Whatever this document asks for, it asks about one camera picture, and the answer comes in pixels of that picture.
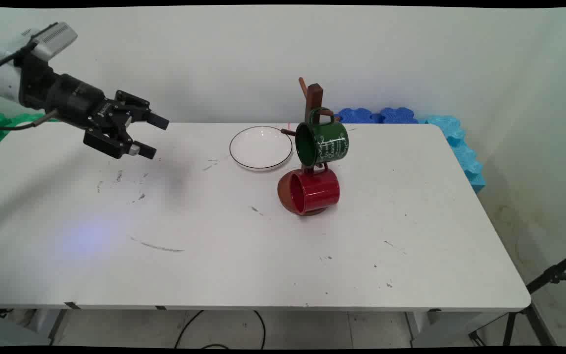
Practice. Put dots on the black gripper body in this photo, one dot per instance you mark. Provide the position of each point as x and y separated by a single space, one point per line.
74 98

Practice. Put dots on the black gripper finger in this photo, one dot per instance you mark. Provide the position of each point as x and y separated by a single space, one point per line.
116 140
138 109

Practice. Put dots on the green enamel mug white print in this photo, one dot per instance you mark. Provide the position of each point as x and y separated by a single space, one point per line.
331 142

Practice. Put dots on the white plate with dark rim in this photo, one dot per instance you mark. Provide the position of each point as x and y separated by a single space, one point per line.
261 147

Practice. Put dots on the brown wooden mug tree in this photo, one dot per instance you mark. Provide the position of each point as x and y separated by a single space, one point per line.
314 98

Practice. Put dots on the grey table leg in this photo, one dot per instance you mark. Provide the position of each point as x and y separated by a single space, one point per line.
56 324

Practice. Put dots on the red enamel mug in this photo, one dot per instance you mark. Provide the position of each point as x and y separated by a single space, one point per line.
320 189

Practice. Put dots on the dark blue foam mat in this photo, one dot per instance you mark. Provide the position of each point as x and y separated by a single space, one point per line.
398 115
356 116

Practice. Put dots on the light blue foam mat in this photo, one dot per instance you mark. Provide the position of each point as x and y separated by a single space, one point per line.
462 147

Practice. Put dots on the black tripod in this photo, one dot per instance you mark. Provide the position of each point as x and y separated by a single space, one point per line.
553 273

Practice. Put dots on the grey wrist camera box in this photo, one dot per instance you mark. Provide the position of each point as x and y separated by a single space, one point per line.
56 38

